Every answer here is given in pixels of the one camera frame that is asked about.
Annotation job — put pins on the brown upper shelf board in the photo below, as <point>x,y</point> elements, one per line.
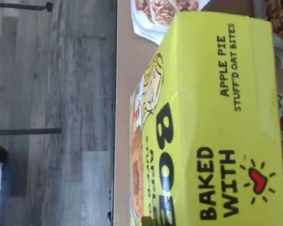
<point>123,94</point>

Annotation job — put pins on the white granola cluster box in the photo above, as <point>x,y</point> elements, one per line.
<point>278,18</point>
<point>155,14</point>

